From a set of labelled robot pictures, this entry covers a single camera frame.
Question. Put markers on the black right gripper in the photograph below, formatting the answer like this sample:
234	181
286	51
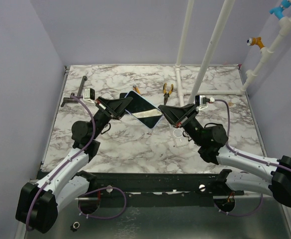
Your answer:
185	118

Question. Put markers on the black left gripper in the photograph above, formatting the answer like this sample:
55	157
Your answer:
113	108

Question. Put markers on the blue cased phone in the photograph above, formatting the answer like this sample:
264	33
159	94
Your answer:
143	110

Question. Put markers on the black smartphone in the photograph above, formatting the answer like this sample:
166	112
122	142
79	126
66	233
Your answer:
126	102

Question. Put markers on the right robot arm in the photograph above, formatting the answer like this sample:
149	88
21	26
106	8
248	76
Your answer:
269	176

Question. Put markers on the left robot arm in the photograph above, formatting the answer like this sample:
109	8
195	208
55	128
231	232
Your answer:
58	179

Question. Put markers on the yellow utility knife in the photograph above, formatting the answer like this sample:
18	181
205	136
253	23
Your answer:
135	88

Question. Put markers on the yellow handled pliers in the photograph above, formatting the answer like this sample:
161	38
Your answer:
167	92

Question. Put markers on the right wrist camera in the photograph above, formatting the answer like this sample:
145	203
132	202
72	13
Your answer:
202	102

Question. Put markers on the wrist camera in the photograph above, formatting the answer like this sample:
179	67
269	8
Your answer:
202	102
89	95

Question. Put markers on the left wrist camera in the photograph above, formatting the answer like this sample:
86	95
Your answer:
89	95

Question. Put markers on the dark metal crank handle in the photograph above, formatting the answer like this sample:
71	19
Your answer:
70	100

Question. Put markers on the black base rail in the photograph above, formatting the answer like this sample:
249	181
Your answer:
152	190

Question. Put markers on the small black ring knob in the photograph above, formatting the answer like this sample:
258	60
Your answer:
74	227

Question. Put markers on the white PVC pipe frame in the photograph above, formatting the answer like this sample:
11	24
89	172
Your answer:
266	53

